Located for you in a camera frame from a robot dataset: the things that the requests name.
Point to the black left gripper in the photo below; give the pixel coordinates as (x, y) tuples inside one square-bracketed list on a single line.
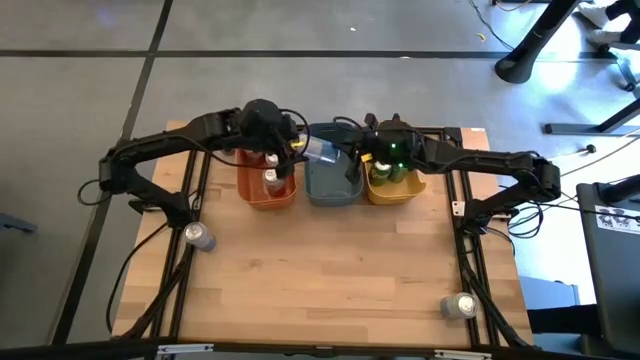
[(265, 125)]

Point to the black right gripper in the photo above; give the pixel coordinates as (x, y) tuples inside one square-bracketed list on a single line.
[(400, 137)]

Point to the yellow plastic bin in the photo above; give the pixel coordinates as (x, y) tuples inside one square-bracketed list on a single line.
[(395, 192)]

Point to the silver cans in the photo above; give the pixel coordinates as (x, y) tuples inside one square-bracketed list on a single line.
[(272, 182)]

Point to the orange plastic bin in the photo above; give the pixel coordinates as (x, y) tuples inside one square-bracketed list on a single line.
[(260, 197)]

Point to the teal plastic bin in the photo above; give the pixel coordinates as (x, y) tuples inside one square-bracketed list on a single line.
[(330, 190)]

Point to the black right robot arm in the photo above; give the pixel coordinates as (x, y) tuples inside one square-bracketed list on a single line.
[(480, 157)]

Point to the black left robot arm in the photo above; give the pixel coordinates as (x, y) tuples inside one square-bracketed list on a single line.
[(165, 140)]

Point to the white mounting plate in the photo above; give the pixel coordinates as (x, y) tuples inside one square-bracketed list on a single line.
[(458, 208)]

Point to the black stand leg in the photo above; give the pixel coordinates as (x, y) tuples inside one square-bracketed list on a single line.
[(530, 50)]

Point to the black desk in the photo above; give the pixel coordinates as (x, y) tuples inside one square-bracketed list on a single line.
[(575, 129)]

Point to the black round knob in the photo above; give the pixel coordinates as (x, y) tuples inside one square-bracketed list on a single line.
[(591, 149)]

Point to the grey blue box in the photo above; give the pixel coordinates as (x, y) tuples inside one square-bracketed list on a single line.
[(547, 295)]

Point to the person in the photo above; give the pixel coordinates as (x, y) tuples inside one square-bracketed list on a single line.
[(605, 37)]

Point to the white marker tag sheet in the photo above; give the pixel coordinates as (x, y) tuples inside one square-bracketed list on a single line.
[(617, 220)]

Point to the black equipment cart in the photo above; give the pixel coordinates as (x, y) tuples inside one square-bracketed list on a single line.
[(610, 280)]

